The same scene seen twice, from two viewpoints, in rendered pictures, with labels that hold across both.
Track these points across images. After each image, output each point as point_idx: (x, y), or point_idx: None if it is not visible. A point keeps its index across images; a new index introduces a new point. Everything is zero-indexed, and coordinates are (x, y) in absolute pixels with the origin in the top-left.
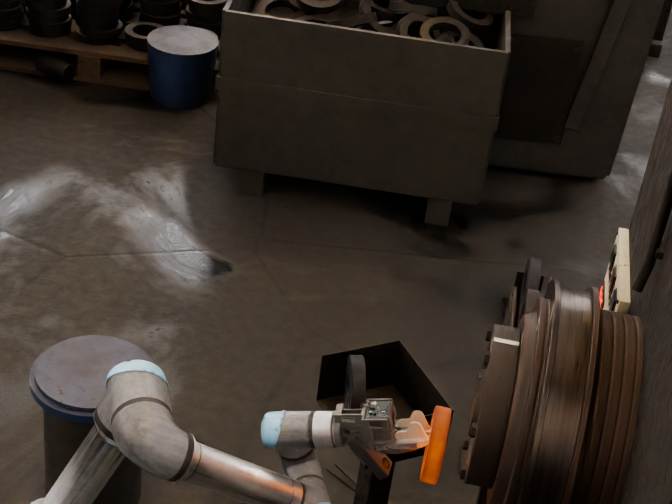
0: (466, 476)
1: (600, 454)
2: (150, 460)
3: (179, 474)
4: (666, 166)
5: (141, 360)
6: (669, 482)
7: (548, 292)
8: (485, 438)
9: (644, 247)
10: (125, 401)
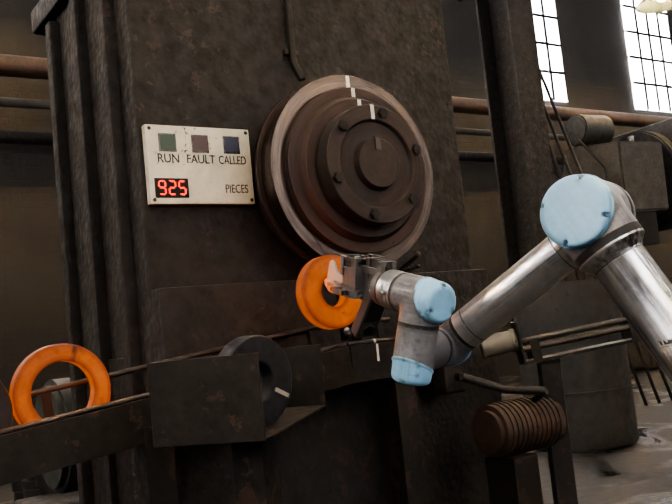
0: (422, 188)
1: None
2: None
3: None
4: (218, 25)
5: (565, 177)
6: (443, 83)
7: (298, 103)
8: None
9: (230, 89)
10: (610, 182)
